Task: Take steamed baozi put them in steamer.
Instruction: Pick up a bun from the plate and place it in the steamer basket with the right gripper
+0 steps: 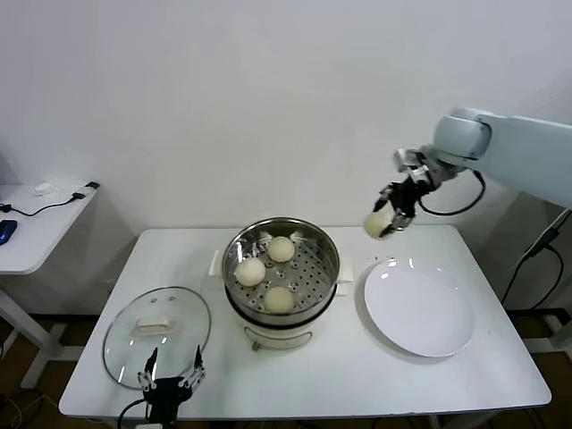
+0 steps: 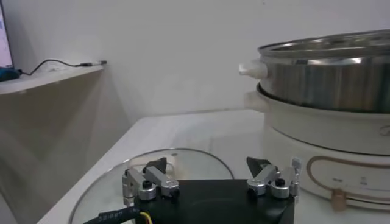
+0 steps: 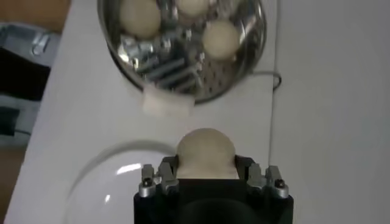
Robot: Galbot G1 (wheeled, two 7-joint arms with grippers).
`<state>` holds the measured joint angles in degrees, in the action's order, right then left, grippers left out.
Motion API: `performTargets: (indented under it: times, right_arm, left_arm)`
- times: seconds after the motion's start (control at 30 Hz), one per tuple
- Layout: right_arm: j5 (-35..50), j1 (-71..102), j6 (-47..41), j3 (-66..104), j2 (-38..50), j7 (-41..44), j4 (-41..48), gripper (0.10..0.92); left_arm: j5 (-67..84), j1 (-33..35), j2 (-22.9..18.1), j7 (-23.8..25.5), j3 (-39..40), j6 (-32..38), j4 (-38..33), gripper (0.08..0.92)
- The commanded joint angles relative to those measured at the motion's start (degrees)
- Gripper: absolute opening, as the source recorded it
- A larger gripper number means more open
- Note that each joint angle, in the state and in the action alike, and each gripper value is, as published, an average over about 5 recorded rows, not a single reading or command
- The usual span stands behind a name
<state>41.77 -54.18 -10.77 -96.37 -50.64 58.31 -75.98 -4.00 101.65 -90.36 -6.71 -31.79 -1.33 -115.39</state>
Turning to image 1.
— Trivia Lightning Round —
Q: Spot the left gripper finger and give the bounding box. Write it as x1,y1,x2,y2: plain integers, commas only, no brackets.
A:
137,347,160,392
178,344,206,389

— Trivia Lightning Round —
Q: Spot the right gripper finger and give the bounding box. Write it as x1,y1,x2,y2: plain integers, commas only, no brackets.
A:
386,209,415,236
373,182,397,212

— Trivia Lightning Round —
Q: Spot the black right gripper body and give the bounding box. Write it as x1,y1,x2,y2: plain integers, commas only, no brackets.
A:
386,176,433,218

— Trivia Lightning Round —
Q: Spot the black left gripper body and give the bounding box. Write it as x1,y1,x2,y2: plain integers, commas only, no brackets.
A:
145,377,193,424

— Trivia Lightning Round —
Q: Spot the white steamed baozi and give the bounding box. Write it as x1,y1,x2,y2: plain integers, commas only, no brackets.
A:
364,211,397,241
234,257,267,287
263,286,296,314
266,235,296,263

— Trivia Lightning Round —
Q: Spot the glass pot lid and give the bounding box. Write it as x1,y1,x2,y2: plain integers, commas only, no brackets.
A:
103,286,213,390

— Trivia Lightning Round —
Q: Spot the stainless steel steamer basket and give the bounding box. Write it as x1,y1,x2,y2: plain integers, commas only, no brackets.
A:
208,217,355,316

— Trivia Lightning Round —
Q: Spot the cream electric cooker pot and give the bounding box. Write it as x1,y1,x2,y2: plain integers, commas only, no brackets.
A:
223,281,349,354

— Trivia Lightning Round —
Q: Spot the white round plate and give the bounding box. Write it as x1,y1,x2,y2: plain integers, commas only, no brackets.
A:
363,257,475,358

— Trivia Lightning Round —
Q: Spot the white side desk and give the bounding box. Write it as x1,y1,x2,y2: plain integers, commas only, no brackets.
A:
0,182,102,390

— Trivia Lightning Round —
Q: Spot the blue computer mouse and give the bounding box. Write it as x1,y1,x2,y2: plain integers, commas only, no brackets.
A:
0,219,20,246

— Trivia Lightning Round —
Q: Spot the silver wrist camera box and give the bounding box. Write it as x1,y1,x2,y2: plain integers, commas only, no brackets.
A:
392,148,430,182

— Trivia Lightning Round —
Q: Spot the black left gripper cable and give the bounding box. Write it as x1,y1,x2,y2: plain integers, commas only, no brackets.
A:
118,399,151,429

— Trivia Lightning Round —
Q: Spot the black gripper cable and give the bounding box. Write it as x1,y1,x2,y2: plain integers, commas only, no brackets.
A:
419,171,487,216
118,399,151,429

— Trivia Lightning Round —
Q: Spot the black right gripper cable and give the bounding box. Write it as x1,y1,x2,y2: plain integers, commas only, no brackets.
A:
419,171,487,216

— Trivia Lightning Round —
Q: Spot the black power cable with adapter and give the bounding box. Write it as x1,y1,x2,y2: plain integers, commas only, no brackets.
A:
500,209,572,309

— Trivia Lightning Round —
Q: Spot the black desk cable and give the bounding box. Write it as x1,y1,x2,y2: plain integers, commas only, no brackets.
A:
0,181,100,218

